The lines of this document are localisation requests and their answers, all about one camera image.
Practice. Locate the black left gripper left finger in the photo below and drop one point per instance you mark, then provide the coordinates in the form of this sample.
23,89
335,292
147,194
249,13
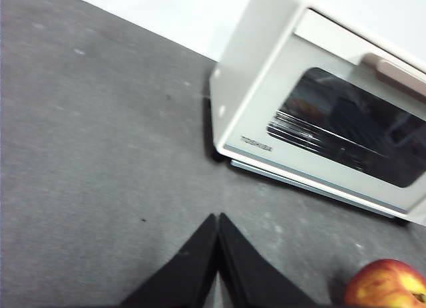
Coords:
186,281

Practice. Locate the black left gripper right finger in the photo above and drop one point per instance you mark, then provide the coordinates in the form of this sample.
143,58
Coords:
253,281

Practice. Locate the red yellow apple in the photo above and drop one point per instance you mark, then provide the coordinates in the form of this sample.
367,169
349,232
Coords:
382,284

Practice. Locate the glass window oven door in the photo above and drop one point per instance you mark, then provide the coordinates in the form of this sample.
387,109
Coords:
263,115

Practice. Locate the silver oven crumb tray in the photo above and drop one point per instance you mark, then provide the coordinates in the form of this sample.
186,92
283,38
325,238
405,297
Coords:
299,183

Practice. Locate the cream Toshiba toaster oven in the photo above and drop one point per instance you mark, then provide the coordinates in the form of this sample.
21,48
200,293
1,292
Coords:
253,38

